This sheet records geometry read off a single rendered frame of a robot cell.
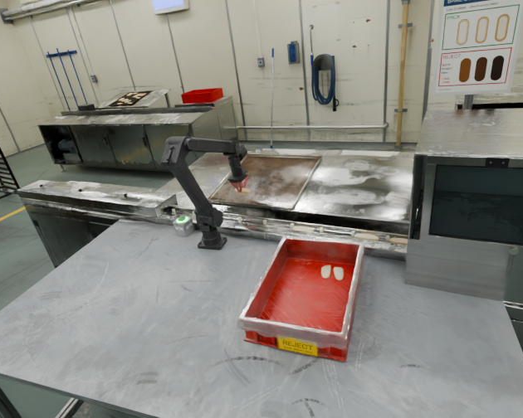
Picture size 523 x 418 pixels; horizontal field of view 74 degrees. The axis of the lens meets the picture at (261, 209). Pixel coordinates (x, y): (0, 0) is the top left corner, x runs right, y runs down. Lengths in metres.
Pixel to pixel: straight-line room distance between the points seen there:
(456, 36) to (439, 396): 1.52
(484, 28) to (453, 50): 0.14
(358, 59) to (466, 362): 4.38
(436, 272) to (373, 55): 4.04
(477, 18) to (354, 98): 3.36
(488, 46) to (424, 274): 1.12
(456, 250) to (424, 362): 0.36
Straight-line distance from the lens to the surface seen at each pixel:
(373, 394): 1.05
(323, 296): 1.28
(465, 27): 1.99
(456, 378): 1.12
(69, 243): 2.77
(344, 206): 1.68
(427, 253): 1.27
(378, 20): 5.04
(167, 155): 1.38
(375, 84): 5.11
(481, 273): 1.31
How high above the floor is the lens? 1.68
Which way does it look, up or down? 27 degrees down
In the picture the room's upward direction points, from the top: 8 degrees counter-clockwise
